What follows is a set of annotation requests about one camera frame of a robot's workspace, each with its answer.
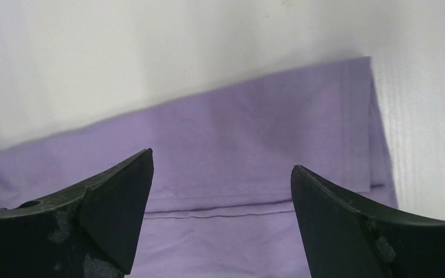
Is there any lavender purple t-shirt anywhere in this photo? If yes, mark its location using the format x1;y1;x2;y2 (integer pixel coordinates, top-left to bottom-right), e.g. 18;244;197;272
0;57;397;277

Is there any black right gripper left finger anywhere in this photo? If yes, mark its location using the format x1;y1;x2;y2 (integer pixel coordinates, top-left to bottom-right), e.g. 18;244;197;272
0;148;154;277

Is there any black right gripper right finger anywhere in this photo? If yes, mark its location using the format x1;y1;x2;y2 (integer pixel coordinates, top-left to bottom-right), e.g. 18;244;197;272
291;165;445;277

